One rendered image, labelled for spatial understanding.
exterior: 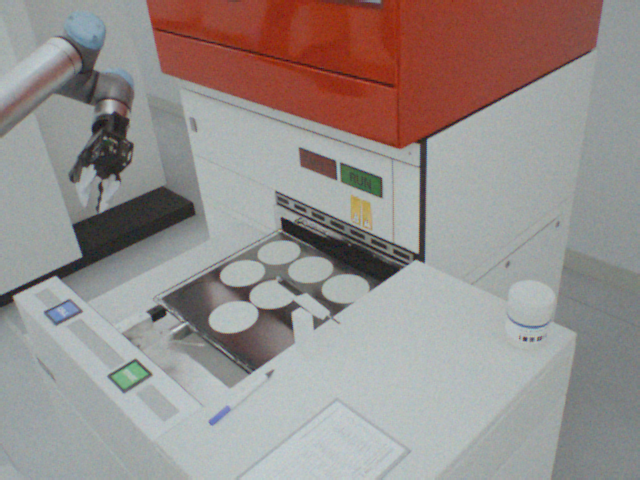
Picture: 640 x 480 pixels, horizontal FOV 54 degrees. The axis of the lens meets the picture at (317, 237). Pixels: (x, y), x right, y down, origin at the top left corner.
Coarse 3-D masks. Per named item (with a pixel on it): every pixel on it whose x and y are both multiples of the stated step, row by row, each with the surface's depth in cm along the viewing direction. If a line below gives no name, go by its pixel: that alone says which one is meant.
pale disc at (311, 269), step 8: (296, 264) 141; (304, 264) 141; (312, 264) 141; (320, 264) 141; (328, 264) 141; (288, 272) 139; (296, 272) 139; (304, 272) 139; (312, 272) 138; (320, 272) 138; (328, 272) 138; (296, 280) 136; (304, 280) 136; (312, 280) 136; (320, 280) 136
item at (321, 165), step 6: (300, 150) 141; (306, 156) 140; (312, 156) 139; (318, 156) 137; (306, 162) 141; (312, 162) 140; (318, 162) 138; (324, 162) 137; (330, 162) 135; (312, 168) 141; (318, 168) 139; (324, 168) 138; (330, 168) 136; (324, 174) 138; (330, 174) 137
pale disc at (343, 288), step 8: (328, 280) 135; (336, 280) 135; (344, 280) 135; (352, 280) 135; (360, 280) 134; (328, 288) 133; (336, 288) 133; (344, 288) 133; (352, 288) 132; (360, 288) 132; (368, 288) 132; (328, 296) 131; (336, 296) 130; (344, 296) 130; (352, 296) 130; (360, 296) 130
